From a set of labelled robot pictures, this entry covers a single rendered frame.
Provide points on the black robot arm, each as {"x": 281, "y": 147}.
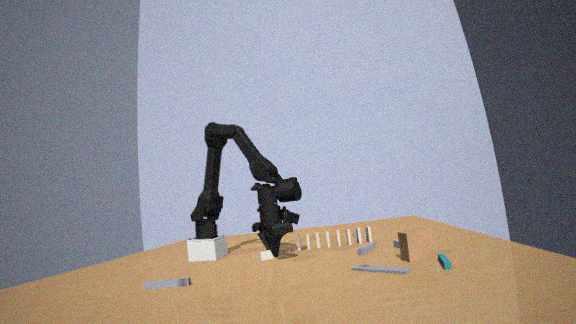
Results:
{"x": 209, "y": 202}

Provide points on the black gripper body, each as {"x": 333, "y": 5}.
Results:
{"x": 269, "y": 221}

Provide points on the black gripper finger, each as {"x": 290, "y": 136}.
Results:
{"x": 263, "y": 240}
{"x": 273, "y": 242}

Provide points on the teal rectangular block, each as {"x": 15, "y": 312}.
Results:
{"x": 444, "y": 261}

